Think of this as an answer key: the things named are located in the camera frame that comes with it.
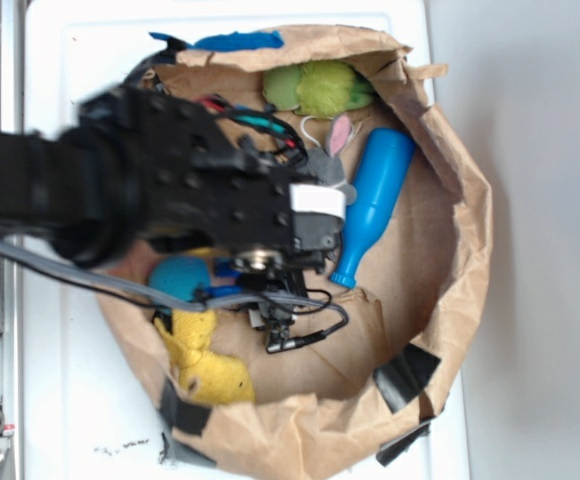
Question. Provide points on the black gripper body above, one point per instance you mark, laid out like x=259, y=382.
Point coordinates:
x=274, y=215

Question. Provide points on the blue sponge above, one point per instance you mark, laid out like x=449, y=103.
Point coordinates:
x=224, y=280

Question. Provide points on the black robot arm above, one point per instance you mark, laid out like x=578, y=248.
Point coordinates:
x=179, y=175

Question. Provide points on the grey plush bunny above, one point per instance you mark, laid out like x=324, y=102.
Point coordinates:
x=324, y=160

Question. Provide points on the teal knitted ball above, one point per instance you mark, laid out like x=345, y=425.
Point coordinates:
x=180, y=277

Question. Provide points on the blue plastic bottle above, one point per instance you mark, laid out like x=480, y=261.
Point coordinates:
x=378, y=181

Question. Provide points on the brown paper bag bin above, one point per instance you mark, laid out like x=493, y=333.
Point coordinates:
x=318, y=410

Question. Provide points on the yellow cloth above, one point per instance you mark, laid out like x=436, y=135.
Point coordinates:
x=206, y=377

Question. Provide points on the green plush toy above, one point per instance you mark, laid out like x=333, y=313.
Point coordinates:
x=323, y=89

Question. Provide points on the blue felt strip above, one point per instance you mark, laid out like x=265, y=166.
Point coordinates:
x=235, y=41

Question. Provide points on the black tape patch right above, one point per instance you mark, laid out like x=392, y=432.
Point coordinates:
x=404, y=378

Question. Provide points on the black tape patch top-left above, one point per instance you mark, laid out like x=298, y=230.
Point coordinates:
x=143, y=76

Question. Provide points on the black tape patch bottom-left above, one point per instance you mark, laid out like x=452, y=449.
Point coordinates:
x=185, y=416

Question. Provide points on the black tape strip bottom-right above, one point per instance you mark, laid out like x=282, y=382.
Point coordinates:
x=391, y=450

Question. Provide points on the white tray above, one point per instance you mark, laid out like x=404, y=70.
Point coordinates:
x=85, y=415

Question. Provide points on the aluminium rail frame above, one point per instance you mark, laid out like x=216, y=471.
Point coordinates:
x=12, y=22

